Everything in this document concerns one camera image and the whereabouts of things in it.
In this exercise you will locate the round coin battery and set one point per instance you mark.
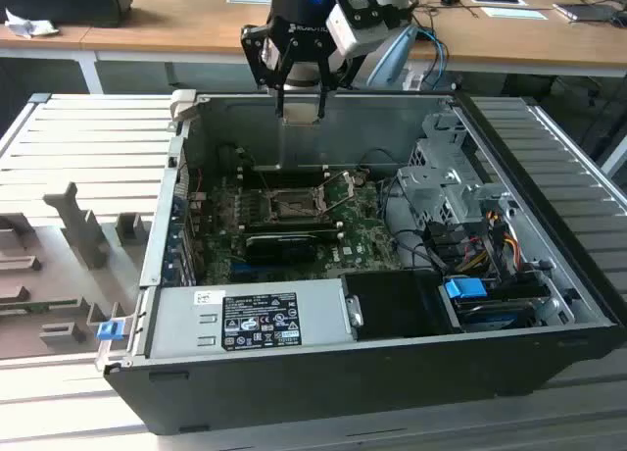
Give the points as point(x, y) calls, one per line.
point(361, 179)

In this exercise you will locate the black connector bundle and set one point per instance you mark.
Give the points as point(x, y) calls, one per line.
point(443, 240)

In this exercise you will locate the grey parts rack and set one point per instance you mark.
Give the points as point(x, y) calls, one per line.
point(63, 274)

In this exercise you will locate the blue plastic case clip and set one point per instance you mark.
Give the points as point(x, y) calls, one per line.
point(109, 331)

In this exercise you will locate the small square CPU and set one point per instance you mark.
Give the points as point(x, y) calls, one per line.
point(301, 114)

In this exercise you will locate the crumpled white paper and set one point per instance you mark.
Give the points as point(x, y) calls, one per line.
point(29, 28)

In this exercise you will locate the green RAM stick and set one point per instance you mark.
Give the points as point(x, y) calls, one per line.
point(44, 306)

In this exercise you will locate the silver power supply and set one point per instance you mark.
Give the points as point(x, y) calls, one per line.
point(176, 328)

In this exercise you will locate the black camera bracket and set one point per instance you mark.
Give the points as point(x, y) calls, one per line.
point(365, 10)

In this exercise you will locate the black graphics card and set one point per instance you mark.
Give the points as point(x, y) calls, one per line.
point(279, 249)

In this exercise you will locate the CPU socket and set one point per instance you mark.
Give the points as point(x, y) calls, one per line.
point(289, 203)

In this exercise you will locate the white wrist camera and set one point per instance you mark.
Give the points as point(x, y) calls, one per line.
point(355, 39)

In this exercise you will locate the dark hard disk drive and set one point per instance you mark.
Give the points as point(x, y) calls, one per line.
point(499, 314)

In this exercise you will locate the black open PC case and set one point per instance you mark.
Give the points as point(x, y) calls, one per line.
point(343, 387)

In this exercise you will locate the silver optical drive bay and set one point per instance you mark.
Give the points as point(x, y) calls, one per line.
point(443, 127)

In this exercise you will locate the black computer box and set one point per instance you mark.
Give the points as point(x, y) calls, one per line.
point(63, 0)

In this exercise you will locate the black RAM slot bank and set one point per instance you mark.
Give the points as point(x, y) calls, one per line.
point(294, 176)
point(289, 224)

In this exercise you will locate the blue disk carrier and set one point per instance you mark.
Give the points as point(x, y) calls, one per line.
point(463, 290)

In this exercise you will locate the green motherboard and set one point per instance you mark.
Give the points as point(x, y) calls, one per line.
point(362, 225)

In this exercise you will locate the white barcode sticker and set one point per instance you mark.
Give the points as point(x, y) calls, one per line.
point(208, 297)

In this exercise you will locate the grey notebook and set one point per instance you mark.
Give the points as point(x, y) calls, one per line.
point(588, 12)

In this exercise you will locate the beige case latch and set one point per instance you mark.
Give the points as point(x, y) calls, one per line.
point(182, 103)

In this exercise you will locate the silver disk bay cage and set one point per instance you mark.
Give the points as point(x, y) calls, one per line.
point(431, 188)

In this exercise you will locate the black power supply label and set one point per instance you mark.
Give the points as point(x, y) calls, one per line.
point(262, 318)

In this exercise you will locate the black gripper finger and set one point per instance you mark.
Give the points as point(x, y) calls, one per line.
point(281, 105)
point(321, 105)

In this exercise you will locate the wooden office desk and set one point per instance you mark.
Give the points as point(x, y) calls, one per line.
point(68, 36)
point(196, 24)

